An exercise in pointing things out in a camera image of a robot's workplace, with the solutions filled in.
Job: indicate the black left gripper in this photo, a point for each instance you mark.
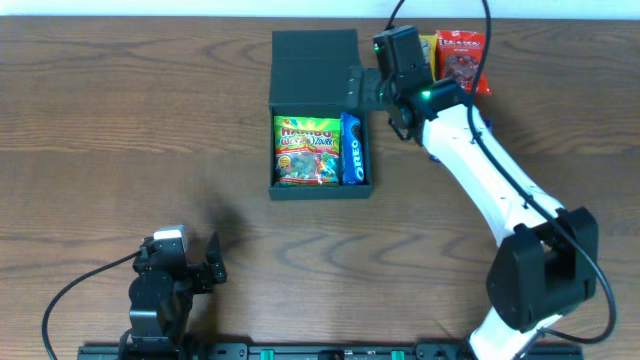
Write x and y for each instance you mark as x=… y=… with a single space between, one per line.
x=201 y=273

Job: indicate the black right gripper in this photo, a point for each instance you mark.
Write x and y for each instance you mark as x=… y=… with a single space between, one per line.
x=353 y=87

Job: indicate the yellow snack bag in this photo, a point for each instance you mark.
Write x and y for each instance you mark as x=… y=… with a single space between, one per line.
x=429 y=48

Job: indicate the blue Oreo pack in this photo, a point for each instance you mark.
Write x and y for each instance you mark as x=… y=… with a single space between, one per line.
x=352 y=162

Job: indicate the red snack bag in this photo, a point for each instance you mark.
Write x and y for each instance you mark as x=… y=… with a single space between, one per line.
x=458 y=55

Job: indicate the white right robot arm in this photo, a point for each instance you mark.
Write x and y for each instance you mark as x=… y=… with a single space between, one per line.
x=543 y=268

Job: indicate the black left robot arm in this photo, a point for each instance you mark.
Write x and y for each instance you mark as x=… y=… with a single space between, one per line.
x=162 y=295

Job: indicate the small blue candy pack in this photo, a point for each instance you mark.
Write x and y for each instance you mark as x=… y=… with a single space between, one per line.
x=489 y=127

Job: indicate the dark green open box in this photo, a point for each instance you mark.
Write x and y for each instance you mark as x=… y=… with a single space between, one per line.
x=309 y=75

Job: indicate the Haribo gummy bag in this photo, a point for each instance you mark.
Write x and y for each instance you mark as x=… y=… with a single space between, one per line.
x=307 y=151

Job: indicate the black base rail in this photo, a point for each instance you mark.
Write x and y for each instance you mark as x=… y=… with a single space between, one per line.
x=241 y=351

